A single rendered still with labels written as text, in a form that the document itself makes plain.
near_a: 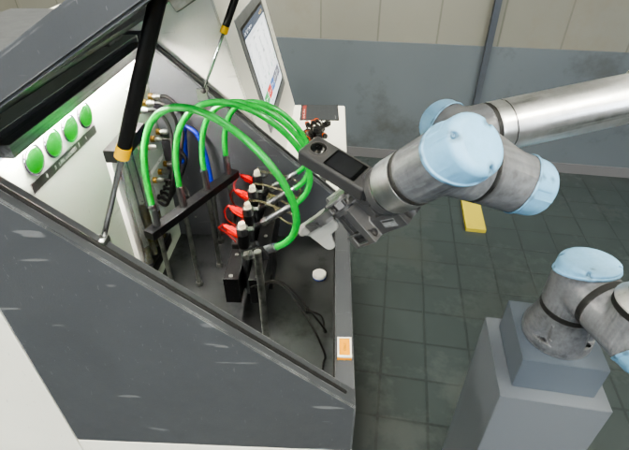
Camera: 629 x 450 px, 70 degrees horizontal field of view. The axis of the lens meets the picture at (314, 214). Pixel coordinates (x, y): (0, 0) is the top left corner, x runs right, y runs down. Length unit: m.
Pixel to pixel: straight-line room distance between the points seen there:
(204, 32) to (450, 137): 0.88
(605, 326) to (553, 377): 0.23
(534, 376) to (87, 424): 0.96
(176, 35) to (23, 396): 0.87
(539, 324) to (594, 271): 0.19
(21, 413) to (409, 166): 0.91
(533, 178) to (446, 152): 0.13
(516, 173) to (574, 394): 0.78
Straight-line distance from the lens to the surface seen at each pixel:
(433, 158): 0.48
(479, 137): 0.49
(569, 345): 1.14
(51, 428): 1.15
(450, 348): 2.27
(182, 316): 0.75
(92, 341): 0.86
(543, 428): 1.29
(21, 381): 1.03
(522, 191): 0.56
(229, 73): 1.26
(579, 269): 1.03
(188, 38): 1.26
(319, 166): 0.62
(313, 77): 3.47
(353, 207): 0.63
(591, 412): 1.25
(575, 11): 3.49
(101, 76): 1.00
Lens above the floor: 1.73
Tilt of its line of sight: 36 degrees down
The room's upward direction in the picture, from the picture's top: straight up
